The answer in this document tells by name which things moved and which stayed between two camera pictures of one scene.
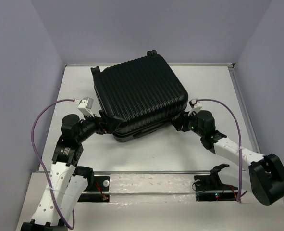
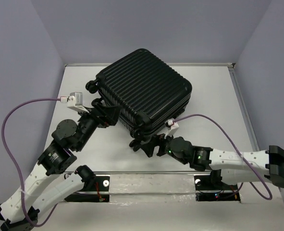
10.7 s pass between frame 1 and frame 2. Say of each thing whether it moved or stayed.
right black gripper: moved
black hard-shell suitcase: moved
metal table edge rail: stayed
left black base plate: stayed
